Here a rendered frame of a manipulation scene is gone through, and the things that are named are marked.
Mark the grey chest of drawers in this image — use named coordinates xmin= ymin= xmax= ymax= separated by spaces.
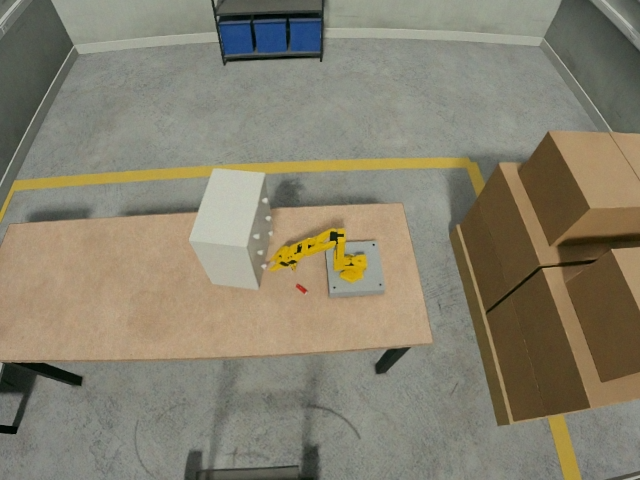
xmin=189 ymin=168 xmax=266 ymax=290

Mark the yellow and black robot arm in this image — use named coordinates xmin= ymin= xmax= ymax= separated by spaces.
xmin=285 ymin=228 xmax=366 ymax=283

